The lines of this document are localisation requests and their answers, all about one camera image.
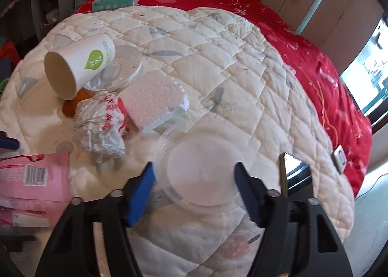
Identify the pink snack package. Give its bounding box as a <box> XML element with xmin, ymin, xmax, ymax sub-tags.
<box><xmin>1</xmin><ymin>152</ymin><xmax>71</xmax><ymax>228</ymax></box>

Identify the clear plastic lid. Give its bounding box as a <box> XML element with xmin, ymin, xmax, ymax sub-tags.
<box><xmin>153</xmin><ymin>123</ymin><xmax>258</xmax><ymax>215</ymax></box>

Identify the white red wrapper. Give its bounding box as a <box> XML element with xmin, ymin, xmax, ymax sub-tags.
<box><xmin>73</xmin><ymin>91</ymin><xmax>128</xmax><ymax>163</ymax></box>

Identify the white foam block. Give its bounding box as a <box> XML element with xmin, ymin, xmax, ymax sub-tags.
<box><xmin>118</xmin><ymin>70</ymin><xmax>189</xmax><ymax>133</ymax></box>

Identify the orange peel piece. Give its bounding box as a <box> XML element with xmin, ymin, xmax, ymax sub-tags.
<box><xmin>62</xmin><ymin>90</ymin><xmax>91</xmax><ymax>119</ymax></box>

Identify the white paper cup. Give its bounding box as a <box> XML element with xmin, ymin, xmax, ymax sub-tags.
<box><xmin>44</xmin><ymin>33</ymin><xmax>115</xmax><ymax>100</ymax></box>

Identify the white quilted blanket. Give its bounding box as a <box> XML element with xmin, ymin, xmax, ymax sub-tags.
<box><xmin>1</xmin><ymin>6</ymin><xmax>355</xmax><ymax>276</ymax></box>

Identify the red bed cover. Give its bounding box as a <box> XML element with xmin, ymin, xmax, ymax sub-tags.
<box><xmin>75</xmin><ymin>0</ymin><xmax>373</xmax><ymax>197</ymax></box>

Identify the white round plastic lid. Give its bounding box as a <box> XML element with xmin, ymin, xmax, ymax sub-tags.
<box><xmin>83</xmin><ymin>45</ymin><xmax>142</xmax><ymax>95</ymax></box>

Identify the lower teal tissue pack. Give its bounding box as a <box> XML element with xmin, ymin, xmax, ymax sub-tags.
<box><xmin>91</xmin><ymin>0</ymin><xmax>139</xmax><ymax>13</ymax></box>

